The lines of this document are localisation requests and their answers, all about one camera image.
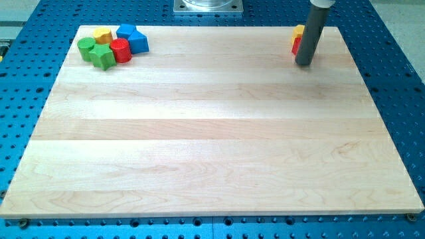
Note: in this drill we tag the green star block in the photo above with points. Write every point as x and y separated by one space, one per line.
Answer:
102 56

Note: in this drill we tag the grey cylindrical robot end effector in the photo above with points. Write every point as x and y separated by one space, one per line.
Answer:
311 35

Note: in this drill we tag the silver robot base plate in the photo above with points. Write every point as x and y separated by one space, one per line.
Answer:
207 6

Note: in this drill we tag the green cylinder block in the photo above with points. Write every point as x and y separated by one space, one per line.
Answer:
85 45

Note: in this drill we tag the blue triangular prism block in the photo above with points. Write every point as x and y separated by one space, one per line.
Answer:
138 43

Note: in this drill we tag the blue cube block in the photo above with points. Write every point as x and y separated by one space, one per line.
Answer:
125 30

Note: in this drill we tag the red cylinder block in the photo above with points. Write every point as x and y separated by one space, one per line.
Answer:
121 50

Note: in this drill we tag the yellow cylinder block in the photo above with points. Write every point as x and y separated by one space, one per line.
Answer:
102 35

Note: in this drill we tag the light wooden board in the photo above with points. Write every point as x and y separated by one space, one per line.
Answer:
212 121

